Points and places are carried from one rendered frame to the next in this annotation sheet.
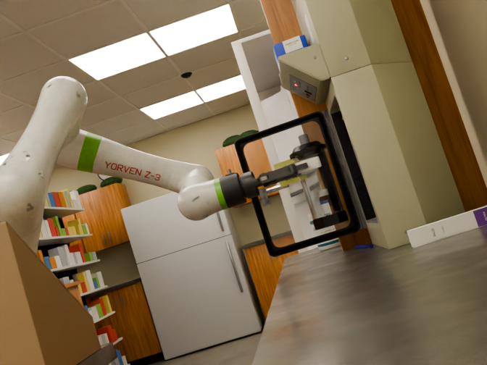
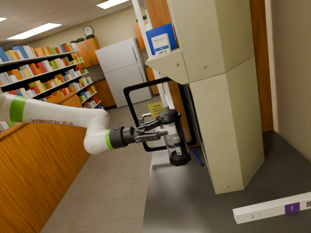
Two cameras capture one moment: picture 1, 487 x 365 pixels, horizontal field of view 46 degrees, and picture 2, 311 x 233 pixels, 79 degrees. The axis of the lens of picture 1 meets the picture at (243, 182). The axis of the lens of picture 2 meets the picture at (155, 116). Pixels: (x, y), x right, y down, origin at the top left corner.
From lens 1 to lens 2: 103 cm
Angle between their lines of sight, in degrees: 27
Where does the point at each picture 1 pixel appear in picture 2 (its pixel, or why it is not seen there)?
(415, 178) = (241, 155)
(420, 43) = (255, 22)
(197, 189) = (94, 141)
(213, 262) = (133, 73)
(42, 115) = not seen: outside the picture
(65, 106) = not seen: outside the picture
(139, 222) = (102, 56)
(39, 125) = not seen: outside the picture
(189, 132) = (121, 14)
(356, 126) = (206, 121)
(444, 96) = (262, 63)
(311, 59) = (174, 66)
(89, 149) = (15, 113)
